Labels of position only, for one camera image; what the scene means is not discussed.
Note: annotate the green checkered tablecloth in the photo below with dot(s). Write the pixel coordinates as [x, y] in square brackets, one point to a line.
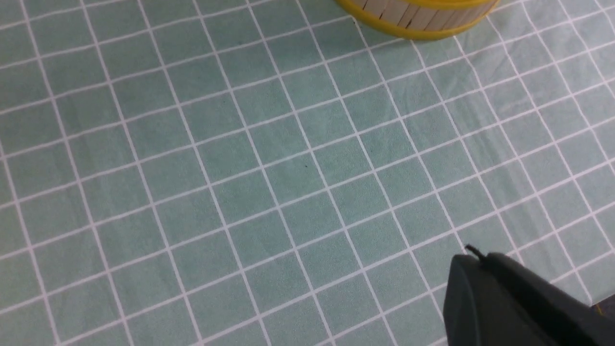
[274, 172]

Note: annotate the bamboo steamer tray yellow rim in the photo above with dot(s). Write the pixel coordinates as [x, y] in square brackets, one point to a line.
[422, 20]

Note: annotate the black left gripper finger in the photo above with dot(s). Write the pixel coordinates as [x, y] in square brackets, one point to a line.
[492, 300]

